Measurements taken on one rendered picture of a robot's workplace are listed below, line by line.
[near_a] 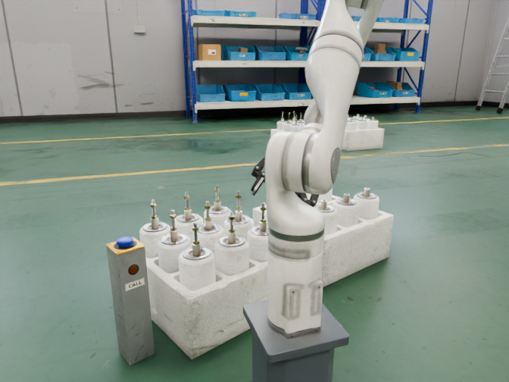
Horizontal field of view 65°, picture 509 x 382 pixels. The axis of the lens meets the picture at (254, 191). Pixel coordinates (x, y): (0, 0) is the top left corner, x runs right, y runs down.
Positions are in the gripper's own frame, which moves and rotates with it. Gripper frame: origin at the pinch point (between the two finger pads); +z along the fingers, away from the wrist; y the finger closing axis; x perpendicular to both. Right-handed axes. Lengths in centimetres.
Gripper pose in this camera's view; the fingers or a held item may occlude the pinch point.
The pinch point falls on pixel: (274, 202)
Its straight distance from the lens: 80.0
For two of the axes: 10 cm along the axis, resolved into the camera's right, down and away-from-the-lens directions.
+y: 8.5, 5.2, -0.6
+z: -4.4, 6.6, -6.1
